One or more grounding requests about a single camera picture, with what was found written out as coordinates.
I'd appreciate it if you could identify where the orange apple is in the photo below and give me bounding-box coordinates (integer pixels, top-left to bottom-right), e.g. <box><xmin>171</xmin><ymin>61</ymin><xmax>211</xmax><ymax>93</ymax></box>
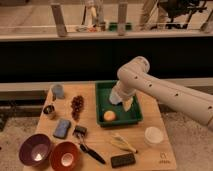
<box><xmin>104</xmin><ymin>110</ymin><xmax>116</xmax><ymax>121</ymax></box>

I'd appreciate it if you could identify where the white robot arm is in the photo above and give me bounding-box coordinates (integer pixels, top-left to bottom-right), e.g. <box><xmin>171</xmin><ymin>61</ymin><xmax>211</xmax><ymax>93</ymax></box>
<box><xmin>109</xmin><ymin>56</ymin><xmax>213</xmax><ymax>131</ymax></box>

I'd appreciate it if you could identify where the red bowl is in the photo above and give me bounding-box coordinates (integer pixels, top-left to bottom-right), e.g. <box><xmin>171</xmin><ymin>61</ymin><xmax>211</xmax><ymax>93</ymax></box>
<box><xmin>49</xmin><ymin>141</ymin><xmax>79</xmax><ymax>171</ymax></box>

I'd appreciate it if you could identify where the purple bowl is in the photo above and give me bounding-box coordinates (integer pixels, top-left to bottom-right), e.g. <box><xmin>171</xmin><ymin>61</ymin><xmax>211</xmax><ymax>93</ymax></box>
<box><xmin>19</xmin><ymin>134</ymin><xmax>52</xmax><ymax>166</ymax></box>

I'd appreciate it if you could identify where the grey crumpled cloth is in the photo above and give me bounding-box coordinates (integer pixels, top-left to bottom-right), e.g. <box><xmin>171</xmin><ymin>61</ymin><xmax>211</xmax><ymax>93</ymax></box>
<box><xmin>109</xmin><ymin>95</ymin><xmax>121</xmax><ymax>105</ymax></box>

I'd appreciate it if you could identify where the green plastic tray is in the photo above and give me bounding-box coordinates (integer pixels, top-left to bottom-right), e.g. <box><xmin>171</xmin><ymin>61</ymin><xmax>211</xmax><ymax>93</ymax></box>
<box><xmin>95</xmin><ymin>80</ymin><xmax>143</xmax><ymax>127</ymax></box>

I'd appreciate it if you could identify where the white round lid container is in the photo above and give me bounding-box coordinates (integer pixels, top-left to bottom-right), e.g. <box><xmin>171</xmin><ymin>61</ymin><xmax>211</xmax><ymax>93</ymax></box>
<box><xmin>144</xmin><ymin>127</ymin><xmax>164</xmax><ymax>146</ymax></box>

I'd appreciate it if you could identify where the dark red grapes bunch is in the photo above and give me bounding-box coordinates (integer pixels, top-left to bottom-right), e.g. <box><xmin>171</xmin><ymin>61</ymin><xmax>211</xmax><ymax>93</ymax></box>
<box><xmin>71</xmin><ymin>95</ymin><xmax>84</xmax><ymax>121</ymax></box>

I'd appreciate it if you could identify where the black rectangular block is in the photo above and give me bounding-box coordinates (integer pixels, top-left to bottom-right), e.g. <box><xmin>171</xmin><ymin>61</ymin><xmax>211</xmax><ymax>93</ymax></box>
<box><xmin>111</xmin><ymin>153</ymin><xmax>136</xmax><ymax>168</ymax></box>

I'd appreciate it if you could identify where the blue sponge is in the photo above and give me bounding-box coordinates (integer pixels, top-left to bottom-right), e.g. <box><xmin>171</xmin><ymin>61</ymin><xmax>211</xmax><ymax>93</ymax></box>
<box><xmin>53</xmin><ymin>119</ymin><xmax>71</xmax><ymax>139</ymax></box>

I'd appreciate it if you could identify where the blue-grey cup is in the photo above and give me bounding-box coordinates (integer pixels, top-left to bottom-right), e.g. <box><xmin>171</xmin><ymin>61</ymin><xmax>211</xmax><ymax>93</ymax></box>
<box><xmin>51</xmin><ymin>84</ymin><xmax>65</xmax><ymax>99</ymax></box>

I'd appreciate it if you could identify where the green box in background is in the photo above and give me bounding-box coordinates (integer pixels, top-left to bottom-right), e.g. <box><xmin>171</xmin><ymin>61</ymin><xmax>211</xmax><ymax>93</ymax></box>
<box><xmin>108</xmin><ymin>22</ymin><xmax>132</xmax><ymax>31</ymax></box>

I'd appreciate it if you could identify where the small metal cup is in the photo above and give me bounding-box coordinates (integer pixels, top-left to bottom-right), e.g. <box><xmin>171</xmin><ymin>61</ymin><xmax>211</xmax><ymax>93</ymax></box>
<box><xmin>43</xmin><ymin>105</ymin><xmax>56</xmax><ymax>119</ymax></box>

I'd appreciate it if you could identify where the black office chair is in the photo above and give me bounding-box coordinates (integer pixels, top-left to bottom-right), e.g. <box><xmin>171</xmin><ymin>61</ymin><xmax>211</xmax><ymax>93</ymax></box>
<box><xmin>158</xmin><ymin>0</ymin><xmax>207</xmax><ymax>29</ymax></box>

